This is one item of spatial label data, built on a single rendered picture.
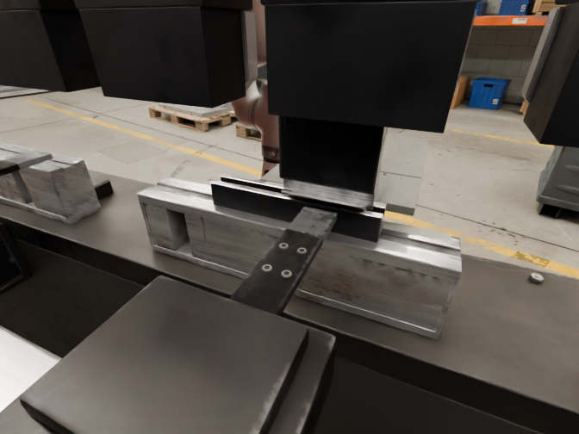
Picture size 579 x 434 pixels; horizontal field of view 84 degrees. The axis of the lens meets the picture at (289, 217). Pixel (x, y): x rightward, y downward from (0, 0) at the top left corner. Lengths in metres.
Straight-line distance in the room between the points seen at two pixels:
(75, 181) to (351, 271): 0.47
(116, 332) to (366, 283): 0.25
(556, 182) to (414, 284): 2.46
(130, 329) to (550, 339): 0.40
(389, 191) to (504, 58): 6.40
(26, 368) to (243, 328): 0.14
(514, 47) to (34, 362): 6.70
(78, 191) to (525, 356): 0.65
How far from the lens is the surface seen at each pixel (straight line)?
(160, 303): 0.19
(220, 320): 0.17
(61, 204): 0.63
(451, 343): 0.40
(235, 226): 0.38
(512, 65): 6.73
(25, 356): 0.27
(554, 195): 2.81
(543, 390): 0.40
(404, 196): 0.37
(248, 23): 0.37
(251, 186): 0.39
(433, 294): 0.35
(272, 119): 0.70
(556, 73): 0.29
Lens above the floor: 1.16
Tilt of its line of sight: 31 degrees down
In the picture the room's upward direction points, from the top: straight up
